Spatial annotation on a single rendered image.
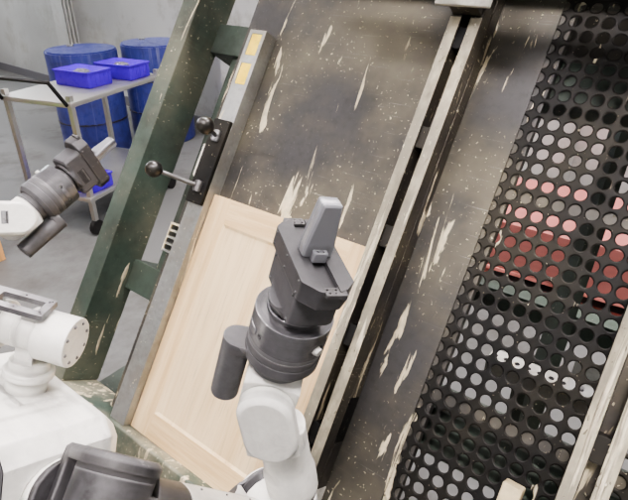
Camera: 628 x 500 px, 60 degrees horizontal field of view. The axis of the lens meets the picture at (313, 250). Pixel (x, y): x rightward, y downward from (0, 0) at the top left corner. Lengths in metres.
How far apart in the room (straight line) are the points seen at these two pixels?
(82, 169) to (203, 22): 0.52
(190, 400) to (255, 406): 0.64
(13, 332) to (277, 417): 0.36
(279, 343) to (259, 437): 0.14
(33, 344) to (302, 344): 0.36
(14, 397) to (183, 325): 0.54
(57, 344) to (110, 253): 0.72
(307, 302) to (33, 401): 0.43
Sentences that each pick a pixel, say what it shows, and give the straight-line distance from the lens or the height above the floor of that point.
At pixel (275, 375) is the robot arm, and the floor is 1.45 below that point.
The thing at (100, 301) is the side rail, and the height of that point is 1.07.
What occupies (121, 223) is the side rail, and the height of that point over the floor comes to 1.25.
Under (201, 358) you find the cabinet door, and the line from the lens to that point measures 1.24.
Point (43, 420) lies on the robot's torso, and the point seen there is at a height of 1.35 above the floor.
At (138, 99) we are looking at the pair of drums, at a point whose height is 0.48.
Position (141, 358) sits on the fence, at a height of 1.03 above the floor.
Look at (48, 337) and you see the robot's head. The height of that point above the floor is 1.43.
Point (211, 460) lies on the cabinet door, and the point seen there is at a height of 0.93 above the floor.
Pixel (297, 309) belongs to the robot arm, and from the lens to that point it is 0.54.
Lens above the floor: 1.85
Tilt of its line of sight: 29 degrees down
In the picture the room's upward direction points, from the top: straight up
